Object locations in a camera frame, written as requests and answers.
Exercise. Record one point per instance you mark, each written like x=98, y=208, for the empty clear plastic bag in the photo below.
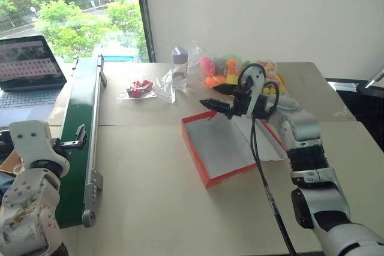
x=166, y=83

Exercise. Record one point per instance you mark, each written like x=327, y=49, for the grey laptop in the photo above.
x=27, y=67

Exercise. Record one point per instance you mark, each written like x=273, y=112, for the black side furniture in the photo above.
x=360, y=103

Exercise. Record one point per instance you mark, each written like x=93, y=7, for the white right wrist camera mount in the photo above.
x=257, y=77

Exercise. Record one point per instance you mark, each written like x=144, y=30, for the clear bottle with grey cap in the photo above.
x=179, y=68

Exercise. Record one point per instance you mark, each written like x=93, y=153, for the green conveyor belt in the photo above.
x=76, y=112

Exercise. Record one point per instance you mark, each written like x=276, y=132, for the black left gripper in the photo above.
x=61, y=149

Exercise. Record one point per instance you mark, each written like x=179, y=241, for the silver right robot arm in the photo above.
x=303, y=127

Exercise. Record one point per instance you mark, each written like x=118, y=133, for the clear bag of colourful toys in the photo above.
x=219, y=65

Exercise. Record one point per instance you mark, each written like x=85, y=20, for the brown cardboard piece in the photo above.
x=10, y=163

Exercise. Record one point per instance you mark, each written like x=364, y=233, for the plastic bag of red pieces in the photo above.
x=138, y=88

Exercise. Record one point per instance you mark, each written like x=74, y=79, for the red shallow cardboard box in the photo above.
x=219, y=145

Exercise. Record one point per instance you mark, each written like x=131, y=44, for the light grey rounded object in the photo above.
x=289, y=103

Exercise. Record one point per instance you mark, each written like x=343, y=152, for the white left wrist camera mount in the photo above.
x=28, y=142

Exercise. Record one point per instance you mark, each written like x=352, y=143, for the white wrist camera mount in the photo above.
x=257, y=77
x=28, y=142

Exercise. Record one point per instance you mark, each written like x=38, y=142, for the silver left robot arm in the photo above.
x=27, y=199

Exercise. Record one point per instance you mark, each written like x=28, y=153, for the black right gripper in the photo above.
x=240, y=101

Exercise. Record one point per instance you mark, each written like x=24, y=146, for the bag of yellow candies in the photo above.
x=271, y=71

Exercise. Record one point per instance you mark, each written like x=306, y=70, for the black window frame post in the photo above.
x=145, y=13

